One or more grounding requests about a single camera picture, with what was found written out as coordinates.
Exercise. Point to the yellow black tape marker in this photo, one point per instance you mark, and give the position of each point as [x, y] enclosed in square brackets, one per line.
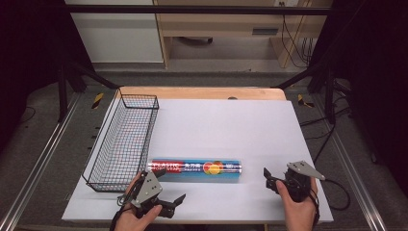
[301, 101]
[97, 100]

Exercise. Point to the person's left hand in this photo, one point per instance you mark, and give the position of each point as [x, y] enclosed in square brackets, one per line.
[131, 219]

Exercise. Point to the white table mat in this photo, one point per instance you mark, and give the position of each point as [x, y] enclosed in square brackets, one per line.
[224, 128]

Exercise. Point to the wooden desk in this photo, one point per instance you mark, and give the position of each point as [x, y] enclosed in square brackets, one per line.
[224, 24]

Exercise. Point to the person's right hand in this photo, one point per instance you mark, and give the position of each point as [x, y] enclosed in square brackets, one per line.
[298, 213]

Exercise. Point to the black horizontal frame bar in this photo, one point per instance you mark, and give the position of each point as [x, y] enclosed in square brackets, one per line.
[192, 9]

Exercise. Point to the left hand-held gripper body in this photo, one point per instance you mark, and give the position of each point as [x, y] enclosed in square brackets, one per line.
[148, 187]

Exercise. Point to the black metal stand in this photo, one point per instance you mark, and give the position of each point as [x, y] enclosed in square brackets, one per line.
[330, 96]
[63, 96]

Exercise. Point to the blue red plastic wrap roll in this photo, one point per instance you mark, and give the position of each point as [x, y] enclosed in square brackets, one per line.
[192, 167]

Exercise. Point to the black curtain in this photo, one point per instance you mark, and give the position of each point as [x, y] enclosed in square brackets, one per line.
[29, 48]
[375, 64]

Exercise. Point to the aluminium floor rail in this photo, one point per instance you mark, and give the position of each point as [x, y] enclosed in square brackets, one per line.
[41, 154]
[352, 173]

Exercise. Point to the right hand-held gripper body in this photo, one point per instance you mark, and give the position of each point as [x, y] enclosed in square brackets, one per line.
[300, 184]

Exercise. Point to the white cabinet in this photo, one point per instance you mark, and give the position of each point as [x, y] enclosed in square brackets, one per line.
[118, 41]

